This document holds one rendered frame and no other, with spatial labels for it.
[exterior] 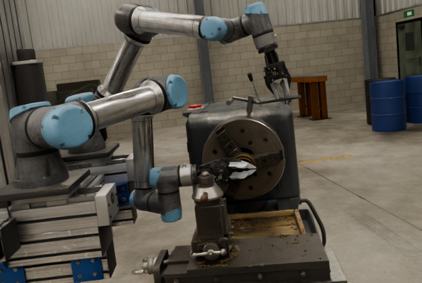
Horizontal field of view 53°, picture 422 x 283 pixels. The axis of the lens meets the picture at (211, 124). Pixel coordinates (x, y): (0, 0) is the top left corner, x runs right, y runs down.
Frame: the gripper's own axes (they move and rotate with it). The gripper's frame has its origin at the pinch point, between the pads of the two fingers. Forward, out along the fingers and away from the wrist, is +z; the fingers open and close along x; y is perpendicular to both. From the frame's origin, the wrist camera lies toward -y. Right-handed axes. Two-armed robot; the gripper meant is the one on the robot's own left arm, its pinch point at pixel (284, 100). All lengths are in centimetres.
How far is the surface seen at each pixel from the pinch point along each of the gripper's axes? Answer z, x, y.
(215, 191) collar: 9, -26, 53
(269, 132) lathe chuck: 10.1, -8.6, -4.9
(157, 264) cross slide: 22, -45, 54
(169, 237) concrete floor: 107, -121, -200
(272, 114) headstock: 6.3, -5.0, -21.2
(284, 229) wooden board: 38.3, -14.3, 18.3
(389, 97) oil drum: 125, 209, -600
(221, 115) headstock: 0.2, -25.0, -22.6
